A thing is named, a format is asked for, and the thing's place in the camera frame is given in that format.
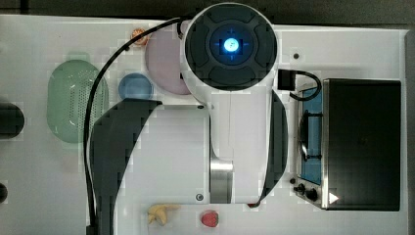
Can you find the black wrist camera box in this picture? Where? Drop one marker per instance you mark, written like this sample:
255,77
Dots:
286,80

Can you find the black utensil holder cup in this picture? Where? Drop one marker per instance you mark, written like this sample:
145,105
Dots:
11,120

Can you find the red tomato toy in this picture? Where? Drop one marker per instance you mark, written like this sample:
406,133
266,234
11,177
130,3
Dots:
252,205

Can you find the blue bowl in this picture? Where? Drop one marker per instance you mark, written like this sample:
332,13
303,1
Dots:
135,86

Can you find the strawberry toy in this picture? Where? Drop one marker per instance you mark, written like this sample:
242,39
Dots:
209,219

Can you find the green perforated colander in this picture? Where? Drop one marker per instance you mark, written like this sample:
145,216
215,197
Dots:
69,88

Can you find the black toaster oven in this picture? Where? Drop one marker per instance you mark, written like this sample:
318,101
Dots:
360,147

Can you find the lilac round plate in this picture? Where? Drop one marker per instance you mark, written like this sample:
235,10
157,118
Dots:
162,58

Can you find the peeled banana toy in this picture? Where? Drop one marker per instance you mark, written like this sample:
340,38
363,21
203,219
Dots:
158,213

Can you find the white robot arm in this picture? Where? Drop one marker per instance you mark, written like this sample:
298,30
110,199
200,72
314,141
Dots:
228,147

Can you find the blue glass oven door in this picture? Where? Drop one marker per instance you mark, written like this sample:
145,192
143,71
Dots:
310,139

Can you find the orange slice toy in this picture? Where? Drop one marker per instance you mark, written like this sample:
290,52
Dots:
143,40

